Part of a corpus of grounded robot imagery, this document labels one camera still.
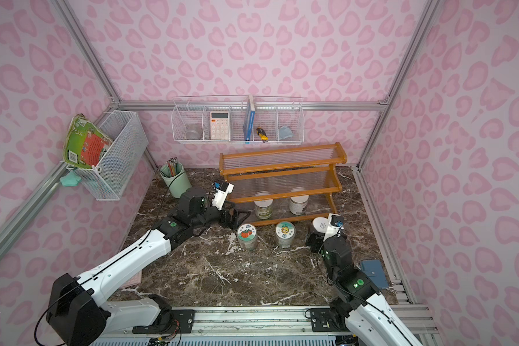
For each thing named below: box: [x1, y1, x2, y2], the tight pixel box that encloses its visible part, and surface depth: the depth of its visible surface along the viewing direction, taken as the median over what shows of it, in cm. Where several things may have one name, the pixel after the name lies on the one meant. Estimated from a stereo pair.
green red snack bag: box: [63, 113, 114, 168], surface depth 73 cm
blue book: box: [243, 95, 256, 145], surface depth 89 cm
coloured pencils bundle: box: [165, 157, 179, 177], surface depth 102 cm
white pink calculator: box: [210, 111, 230, 141], surface depth 96 cm
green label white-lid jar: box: [253, 190, 274, 220], surface depth 94 cm
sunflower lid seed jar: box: [275, 220, 296, 249], surface depth 88 cm
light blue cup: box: [278, 126, 295, 140], surface depth 103 cm
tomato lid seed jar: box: [237, 223, 258, 251], surface depth 87 cm
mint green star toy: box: [59, 171, 82, 187], surface depth 64 cm
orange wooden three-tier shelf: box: [219, 142, 348, 227], surface depth 99 cm
